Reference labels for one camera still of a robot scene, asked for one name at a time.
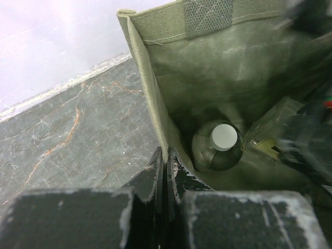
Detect chrome dome clear bottle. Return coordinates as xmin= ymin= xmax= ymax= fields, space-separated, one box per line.
xmin=191 ymin=119 xmax=244 ymax=172

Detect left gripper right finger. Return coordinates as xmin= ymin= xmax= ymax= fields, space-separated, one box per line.
xmin=167 ymin=148 xmax=329 ymax=248

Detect green canvas bag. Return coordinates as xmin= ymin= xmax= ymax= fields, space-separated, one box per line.
xmin=116 ymin=1 xmax=331 ymax=208

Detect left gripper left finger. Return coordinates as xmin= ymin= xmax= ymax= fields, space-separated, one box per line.
xmin=1 ymin=148 xmax=164 ymax=248

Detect clear square bottle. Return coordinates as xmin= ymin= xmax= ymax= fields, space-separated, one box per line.
xmin=244 ymin=96 xmax=304 ymax=160

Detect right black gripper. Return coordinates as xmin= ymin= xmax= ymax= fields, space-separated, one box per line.
xmin=276 ymin=78 xmax=331 ymax=187

